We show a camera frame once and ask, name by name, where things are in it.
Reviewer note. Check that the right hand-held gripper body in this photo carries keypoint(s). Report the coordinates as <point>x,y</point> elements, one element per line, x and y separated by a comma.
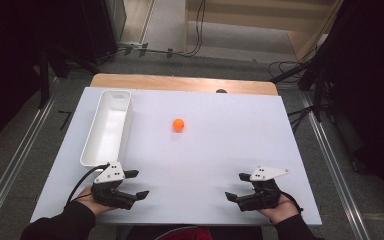
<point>263,196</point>

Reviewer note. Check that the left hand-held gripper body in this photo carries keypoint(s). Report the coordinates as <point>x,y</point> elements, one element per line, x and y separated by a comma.
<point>111,196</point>

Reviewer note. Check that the white plastic bin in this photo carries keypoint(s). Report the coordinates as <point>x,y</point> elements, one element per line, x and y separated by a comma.
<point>108,133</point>

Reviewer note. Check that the orange ball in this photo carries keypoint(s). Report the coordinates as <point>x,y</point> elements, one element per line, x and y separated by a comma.
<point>178,124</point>

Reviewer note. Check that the person's left hand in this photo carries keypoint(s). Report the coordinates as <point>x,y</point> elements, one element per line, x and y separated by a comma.
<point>88,200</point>

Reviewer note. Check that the person's right hand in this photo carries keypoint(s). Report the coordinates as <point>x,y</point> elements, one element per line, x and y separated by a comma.
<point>285,210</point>

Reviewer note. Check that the white board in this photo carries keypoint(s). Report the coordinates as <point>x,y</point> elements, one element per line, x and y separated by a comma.
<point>213,160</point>

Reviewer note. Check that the person's dark red clothing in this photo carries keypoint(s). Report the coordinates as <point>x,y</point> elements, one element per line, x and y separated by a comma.
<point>186,234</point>

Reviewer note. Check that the small dark object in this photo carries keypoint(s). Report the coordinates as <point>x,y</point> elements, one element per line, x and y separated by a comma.
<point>221,91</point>

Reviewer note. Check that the wooden table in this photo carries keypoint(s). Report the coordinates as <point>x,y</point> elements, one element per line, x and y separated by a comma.
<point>180,82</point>

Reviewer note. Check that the black stand legs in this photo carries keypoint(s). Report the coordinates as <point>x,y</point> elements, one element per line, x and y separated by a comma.
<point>66,58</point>
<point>316,86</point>

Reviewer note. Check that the black curtain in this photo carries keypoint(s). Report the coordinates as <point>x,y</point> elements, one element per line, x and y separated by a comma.
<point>370,83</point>
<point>6,66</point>

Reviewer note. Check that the metal floor rail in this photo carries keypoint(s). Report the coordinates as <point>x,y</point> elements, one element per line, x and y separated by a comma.
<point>333,166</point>
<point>16,156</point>

